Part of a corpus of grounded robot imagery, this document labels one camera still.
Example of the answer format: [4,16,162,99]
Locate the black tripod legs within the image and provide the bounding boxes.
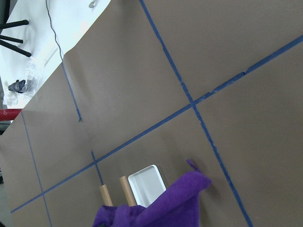
[0,20,32,58]

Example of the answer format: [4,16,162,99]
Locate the wooden rack rod near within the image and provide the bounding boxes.
[119,176,137,207]

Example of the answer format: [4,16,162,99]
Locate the white towel rack base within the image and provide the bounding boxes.
[128,165,166,208]

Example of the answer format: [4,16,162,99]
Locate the wooden rack rod far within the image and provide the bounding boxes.
[99,184,113,206]

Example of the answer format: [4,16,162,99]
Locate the red cylinder tube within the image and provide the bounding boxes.
[0,109,22,121]

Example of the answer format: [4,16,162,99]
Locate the clear plastic wrap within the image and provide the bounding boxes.
[3,57,45,106]

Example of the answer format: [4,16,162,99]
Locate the wooden rack rod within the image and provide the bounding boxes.
[99,184,113,206]
[119,176,137,207]

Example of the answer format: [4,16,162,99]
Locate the purple towel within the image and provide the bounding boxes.
[93,159,212,227]

